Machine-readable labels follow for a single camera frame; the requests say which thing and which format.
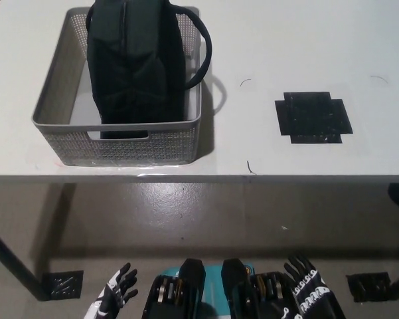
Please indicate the short thick black thread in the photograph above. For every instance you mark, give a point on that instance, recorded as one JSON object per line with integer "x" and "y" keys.
{"x": 251, "y": 168}

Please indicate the black tape floor marker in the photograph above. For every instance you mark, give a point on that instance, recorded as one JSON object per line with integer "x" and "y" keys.
{"x": 368, "y": 285}
{"x": 64, "y": 282}

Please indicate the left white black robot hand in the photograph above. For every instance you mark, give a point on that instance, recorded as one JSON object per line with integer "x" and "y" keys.
{"x": 114, "y": 292}

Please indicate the grey perforated plastic basket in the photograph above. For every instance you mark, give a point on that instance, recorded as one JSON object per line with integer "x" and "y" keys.
{"x": 152, "y": 148}

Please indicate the black teal robot body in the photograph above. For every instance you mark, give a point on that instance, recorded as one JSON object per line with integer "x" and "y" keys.
{"x": 189, "y": 289}

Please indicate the dark green fabric lunch bag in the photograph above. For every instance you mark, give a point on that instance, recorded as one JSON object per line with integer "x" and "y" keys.
{"x": 136, "y": 73}

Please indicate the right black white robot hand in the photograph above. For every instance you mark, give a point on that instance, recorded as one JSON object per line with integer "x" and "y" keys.
{"x": 315, "y": 295}

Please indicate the black tape patch on table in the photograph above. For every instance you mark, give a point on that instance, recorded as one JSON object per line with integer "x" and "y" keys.
{"x": 313, "y": 118}

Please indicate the thin curved black thread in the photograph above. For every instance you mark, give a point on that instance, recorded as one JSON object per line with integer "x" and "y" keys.
{"x": 380, "y": 77}
{"x": 245, "y": 81}

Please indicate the clear tape strip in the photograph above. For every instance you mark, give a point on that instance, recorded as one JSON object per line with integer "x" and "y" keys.
{"x": 159, "y": 170}

